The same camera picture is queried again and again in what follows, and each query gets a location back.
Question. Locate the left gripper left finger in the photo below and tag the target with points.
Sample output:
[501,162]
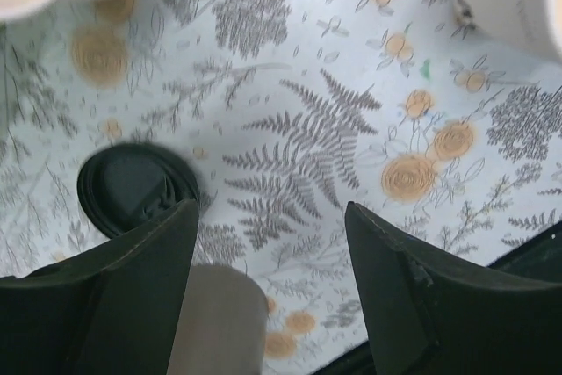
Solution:
[112,309]

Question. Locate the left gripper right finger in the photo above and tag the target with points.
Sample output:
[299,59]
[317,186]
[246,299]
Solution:
[461,305]

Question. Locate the black plastic cup lid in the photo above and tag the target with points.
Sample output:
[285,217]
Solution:
[127,185]

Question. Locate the floral table mat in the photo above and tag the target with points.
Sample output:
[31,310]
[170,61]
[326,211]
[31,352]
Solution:
[286,110]

